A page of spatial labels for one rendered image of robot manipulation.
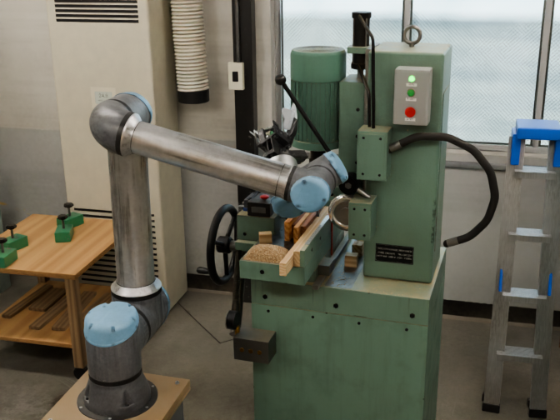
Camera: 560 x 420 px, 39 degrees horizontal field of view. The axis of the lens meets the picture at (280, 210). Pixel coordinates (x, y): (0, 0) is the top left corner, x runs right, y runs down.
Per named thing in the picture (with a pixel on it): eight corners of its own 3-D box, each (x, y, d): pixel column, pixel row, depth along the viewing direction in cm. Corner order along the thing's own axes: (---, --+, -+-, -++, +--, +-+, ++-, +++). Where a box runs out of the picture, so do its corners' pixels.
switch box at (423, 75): (396, 119, 233) (397, 65, 228) (430, 122, 230) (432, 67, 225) (392, 124, 228) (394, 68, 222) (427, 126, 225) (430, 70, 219)
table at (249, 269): (272, 212, 300) (271, 197, 298) (349, 220, 291) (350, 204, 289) (210, 274, 246) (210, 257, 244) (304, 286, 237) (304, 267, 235)
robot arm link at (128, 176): (104, 346, 234) (84, 97, 208) (128, 319, 250) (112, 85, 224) (152, 352, 230) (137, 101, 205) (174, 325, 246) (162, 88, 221)
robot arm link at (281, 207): (316, 210, 210) (285, 227, 214) (307, 175, 218) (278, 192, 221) (296, 193, 203) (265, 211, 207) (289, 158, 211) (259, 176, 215)
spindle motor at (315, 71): (299, 137, 266) (299, 44, 255) (350, 140, 260) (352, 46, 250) (283, 150, 250) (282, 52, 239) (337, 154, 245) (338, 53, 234)
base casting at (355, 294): (291, 252, 296) (290, 230, 293) (445, 270, 279) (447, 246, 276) (250, 303, 256) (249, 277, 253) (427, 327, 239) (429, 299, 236)
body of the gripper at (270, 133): (273, 117, 222) (279, 148, 214) (292, 132, 227) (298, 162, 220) (252, 132, 225) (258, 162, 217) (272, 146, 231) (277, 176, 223)
